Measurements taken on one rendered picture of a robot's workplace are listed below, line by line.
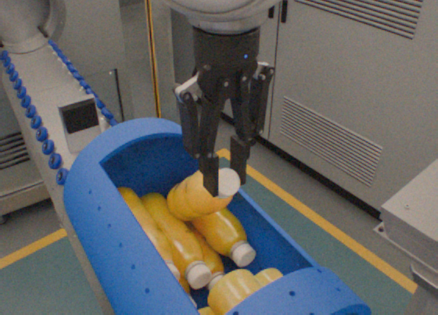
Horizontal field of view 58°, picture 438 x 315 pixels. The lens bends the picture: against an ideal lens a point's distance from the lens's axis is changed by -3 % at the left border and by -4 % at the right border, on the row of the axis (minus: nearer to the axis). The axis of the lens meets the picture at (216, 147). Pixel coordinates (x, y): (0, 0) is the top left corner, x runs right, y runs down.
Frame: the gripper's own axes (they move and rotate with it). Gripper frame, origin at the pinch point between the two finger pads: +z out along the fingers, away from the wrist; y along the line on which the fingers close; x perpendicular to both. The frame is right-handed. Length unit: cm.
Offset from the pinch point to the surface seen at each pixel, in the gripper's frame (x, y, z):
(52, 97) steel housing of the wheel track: -99, 6, 33
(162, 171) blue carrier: -22.9, -0.4, 16.8
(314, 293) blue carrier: 20.1, 1.3, 4.0
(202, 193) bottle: -1.5, 2.7, 4.8
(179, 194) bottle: -8.0, 3.3, 9.6
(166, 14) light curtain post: -76, -29, 4
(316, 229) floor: -60, -99, 126
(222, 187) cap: 1.2, 1.1, 2.3
